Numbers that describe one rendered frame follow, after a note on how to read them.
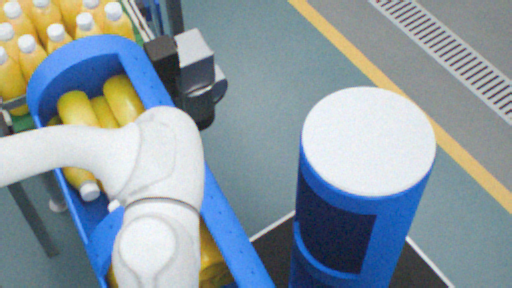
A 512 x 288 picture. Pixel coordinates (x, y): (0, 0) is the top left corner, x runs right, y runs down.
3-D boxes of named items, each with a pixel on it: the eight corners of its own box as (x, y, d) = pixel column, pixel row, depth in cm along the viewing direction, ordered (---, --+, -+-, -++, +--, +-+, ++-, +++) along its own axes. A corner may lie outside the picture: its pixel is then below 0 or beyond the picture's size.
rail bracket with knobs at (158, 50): (150, 91, 180) (145, 64, 171) (140, 71, 184) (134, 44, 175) (186, 76, 181) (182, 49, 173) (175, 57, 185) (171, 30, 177)
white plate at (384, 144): (325, 72, 161) (325, 76, 162) (284, 170, 148) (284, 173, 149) (449, 106, 153) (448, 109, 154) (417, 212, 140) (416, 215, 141)
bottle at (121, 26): (114, 75, 183) (100, 25, 168) (111, 55, 187) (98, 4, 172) (141, 71, 183) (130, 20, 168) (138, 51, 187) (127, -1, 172)
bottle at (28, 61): (51, 109, 179) (30, 60, 164) (28, 99, 182) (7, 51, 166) (66, 89, 182) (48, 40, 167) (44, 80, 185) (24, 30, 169)
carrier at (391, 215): (305, 243, 235) (275, 321, 221) (324, 74, 162) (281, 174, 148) (390, 273, 227) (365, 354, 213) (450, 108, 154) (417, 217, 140)
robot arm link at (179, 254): (201, 328, 92) (205, 237, 99) (190, 281, 79) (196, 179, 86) (120, 326, 93) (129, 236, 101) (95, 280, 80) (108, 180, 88)
